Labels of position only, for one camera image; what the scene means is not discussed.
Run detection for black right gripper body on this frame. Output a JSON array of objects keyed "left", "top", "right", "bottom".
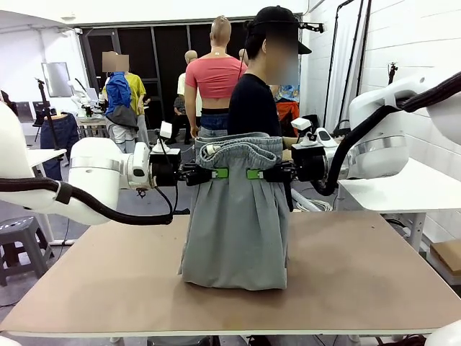
[{"left": 291, "top": 143, "right": 327, "bottom": 182}]

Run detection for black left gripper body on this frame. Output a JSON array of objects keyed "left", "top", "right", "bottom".
[{"left": 148, "top": 151, "right": 180, "bottom": 187}]

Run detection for grey shorts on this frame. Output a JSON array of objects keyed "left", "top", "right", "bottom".
[{"left": 178, "top": 132, "right": 295, "bottom": 292}]

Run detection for seated person in background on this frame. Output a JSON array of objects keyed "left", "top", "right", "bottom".
[{"left": 171, "top": 94, "right": 189, "bottom": 144}]

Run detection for mannequin in floral shirt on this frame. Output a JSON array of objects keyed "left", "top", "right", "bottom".
[{"left": 275, "top": 84, "right": 301, "bottom": 128}]

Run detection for person in black t-shirt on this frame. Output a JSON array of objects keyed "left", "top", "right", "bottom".
[{"left": 227, "top": 5, "right": 313, "bottom": 141}]

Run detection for mannequin in yellow shirt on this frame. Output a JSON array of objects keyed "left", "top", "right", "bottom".
[{"left": 125, "top": 71, "right": 148, "bottom": 145}]

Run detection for mannequin in red top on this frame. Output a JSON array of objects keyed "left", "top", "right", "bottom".
[{"left": 184, "top": 14, "right": 250, "bottom": 141}]

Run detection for person in blue jacket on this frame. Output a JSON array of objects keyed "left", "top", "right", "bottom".
[{"left": 102, "top": 52, "right": 140, "bottom": 152}]

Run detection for white curtain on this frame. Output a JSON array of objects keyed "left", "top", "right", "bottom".
[{"left": 325, "top": 0, "right": 365, "bottom": 125}]

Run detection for large white side table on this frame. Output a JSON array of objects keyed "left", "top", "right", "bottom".
[{"left": 337, "top": 157, "right": 461, "bottom": 253}]

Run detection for bald mannequin cream shirt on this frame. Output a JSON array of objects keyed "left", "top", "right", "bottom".
[{"left": 177, "top": 50, "right": 200, "bottom": 142}]

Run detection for dark blue jeans stand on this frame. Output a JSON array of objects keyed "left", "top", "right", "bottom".
[{"left": 40, "top": 113, "right": 80, "bottom": 181}]

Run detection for black tripod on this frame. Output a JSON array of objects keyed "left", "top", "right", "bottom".
[{"left": 33, "top": 76, "right": 62, "bottom": 151}]

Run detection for black bent pipe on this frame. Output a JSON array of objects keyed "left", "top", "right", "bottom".
[{"left": 331, "top": 0, "right": 372, "bottom": 109}]

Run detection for grey framed board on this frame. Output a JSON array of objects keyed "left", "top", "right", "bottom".
[{"left": 40, "top": 61, "right": 73, "bottom": 99}]

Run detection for black cap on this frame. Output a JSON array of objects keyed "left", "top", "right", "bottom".
[{"left": 251, "top": 5, "right": 313, "bottom": 56}]

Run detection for black monitor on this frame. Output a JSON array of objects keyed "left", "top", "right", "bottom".
[{"left": 15, "top": 101, "right": 33, "bottom": 124}]

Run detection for grey plastic stool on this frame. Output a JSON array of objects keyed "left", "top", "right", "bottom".
[{"left": 0, "top": 216, "right": 55, "bottom": 288}]

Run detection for cardboard box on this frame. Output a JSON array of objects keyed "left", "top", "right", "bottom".
[{"left": 429, "top": 239, "right": 461, "bottom": 286}]

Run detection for white corrugated hose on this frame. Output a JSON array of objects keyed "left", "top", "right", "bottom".
[{"left": 290, "top": 187, "right": 336, "bottom": 214}]

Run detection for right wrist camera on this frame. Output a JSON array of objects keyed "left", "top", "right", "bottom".
[{"left": 290, "top": 117, "right": 340, "bottom": 147}]

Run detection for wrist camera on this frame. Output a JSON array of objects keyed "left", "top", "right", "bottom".
[
  {"left": 151, "top": 120, "right": 182, "bottom": 154},
  {"left": 290, "top": 117, "right": 340, "bottom": 147}
]

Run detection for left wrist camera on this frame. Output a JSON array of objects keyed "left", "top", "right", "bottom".
[{"left": 151, "top": 120, "right": 182, "bottom": 154}]

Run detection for left arm black cable sleeve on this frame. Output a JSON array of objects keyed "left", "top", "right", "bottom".
[{"left": 0, "top": 177, "right": 174, "bottom": 226}]

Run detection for arm black cable sleeve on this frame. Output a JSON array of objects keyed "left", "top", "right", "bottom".
[
  {"left": 310, "top": 71, "right": 461, "bottom": 197},
  {"left": 0, "top": 177, "right": 174, "bottom": 226}
]

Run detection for right arm black cable sleeve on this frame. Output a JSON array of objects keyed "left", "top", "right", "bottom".
[{"left": 310, "top": 71, "right": 461, "bottom": 197}]

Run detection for head mounted camera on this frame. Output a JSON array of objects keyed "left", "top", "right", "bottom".
[{"left": 297, "top": 22, "right": 326, "bottom": 35}]

